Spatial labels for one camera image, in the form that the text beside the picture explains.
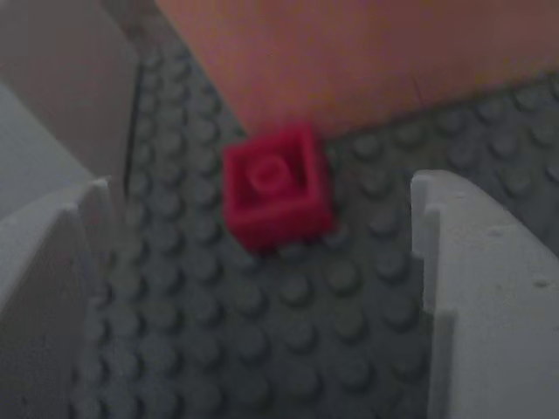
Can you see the small red Lego brick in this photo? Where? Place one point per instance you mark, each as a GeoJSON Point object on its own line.
{"type": "Point", "coordinates": [275, 187]}

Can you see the white box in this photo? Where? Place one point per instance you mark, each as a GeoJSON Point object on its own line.
{"type": "Point", "coordinates": [65, 87]}

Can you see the grey studded Lego baseplate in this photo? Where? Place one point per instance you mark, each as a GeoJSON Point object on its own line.
{"type": "Point", "coordinates": [262, 327]}

